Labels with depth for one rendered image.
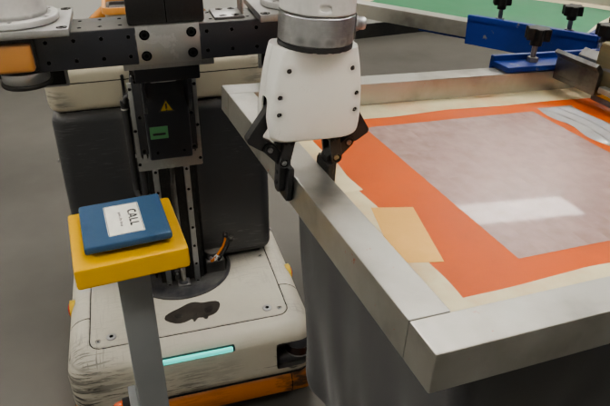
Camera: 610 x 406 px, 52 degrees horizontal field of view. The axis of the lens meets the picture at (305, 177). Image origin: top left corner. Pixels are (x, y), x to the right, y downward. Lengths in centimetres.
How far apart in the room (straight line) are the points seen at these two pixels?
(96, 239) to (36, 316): 152
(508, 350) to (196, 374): 125
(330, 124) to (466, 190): 20
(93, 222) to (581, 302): 54
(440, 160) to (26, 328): 168
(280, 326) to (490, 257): 107
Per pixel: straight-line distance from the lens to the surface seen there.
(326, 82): 62
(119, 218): 79
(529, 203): 76
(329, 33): 59
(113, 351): 164
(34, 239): 267
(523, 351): 51
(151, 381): 93
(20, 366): 211
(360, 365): 86
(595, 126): 103
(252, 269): 183
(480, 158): 85
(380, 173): 76
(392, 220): 67
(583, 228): 74
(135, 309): 84
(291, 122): 62
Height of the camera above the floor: 137
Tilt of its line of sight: 28 degrees down
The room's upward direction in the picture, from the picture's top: straight up
